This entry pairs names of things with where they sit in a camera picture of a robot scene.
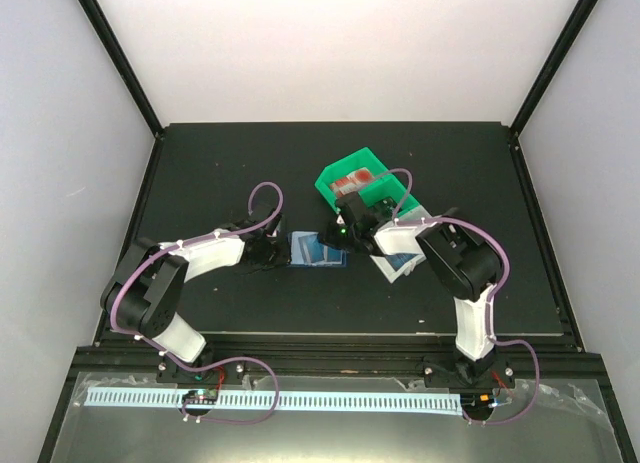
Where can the green bin with black cards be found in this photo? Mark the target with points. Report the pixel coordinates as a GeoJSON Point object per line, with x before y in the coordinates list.
{"type": "Point", "coordinates": [390, 189]}

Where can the left black frame post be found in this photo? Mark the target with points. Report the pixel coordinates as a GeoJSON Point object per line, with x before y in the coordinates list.
{"type": "Point", "coordinates": [117, 55]}

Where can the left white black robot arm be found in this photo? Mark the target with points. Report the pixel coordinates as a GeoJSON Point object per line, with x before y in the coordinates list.
{"type": "Point", "coordinates": [144, 292]}

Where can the small circuit board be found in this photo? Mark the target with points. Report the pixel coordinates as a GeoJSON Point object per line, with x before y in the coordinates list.
{"type": "Point", "coordinates": [484, 400]}
{"type": "Point", "coordinates": [201, 396]}

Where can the red white card stack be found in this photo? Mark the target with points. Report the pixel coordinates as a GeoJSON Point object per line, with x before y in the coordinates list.
{"type": "Point", "coordinates": [351, 182]}

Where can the black frame post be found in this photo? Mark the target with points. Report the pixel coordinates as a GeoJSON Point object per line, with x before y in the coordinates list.
{"type": "Point", "coordinates": [117, 55]}
{"type": "Point", "coordinates": [578, 17]}

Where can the blue card holder wallet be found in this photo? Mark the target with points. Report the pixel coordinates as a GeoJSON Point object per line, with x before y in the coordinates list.
{"type": "Point", "coordinates": [296, 259]}

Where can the single blue card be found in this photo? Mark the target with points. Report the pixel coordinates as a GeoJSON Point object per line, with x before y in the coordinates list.
{"type": "Point", "coordinates": [311, 249]}
{"type": "Point", "coordinates": [333, 256]}

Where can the left small circuit board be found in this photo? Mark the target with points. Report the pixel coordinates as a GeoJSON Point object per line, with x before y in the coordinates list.
{"type": "Point", "coordinates": [201, 396]}

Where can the right black frame post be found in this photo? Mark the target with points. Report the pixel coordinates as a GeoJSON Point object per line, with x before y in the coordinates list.
{"type": "Point", "coordinates": [578, 17]}

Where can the white slotted cable duct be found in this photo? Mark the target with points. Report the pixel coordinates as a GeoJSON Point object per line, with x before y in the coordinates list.
{"type": "Point", "coordinates": [301, 401]}

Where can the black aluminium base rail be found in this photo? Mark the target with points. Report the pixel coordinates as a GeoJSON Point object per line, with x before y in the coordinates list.
{"type": "Point", "coordinates": [431, 360]}

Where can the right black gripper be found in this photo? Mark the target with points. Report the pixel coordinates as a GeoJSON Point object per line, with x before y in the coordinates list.
{"type": "Point", "coordinates": [327, 236]}

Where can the right small circuit board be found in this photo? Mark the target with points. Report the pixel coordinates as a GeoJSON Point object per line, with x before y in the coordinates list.
{"type": "Point", "coordinates": [484, 400]}

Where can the white bin with blue cards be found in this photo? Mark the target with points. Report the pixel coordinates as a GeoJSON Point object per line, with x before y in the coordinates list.
{"type": "Point", "coordinates": [415, 214]}

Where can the blue vip card stack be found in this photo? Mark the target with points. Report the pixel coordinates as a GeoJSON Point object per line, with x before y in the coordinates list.
{"type": "Point", "coordinates": [399, 260]}

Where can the green bin with red cards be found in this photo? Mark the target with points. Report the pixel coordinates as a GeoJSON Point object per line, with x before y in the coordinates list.
{"type": "Point", "coordinates": [361, 158]}

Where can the black vip card stack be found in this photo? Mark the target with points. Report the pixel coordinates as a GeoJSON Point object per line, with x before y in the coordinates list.
{"type": "Point", "coordinates": [384, 208]}

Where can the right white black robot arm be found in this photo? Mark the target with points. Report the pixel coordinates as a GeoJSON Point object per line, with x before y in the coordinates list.
{"type": "Point", "coordinates": [468, 262]}

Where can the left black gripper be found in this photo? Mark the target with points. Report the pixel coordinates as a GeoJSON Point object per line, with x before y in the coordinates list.
{"type": "Point", "coordinates": [284, 257]}

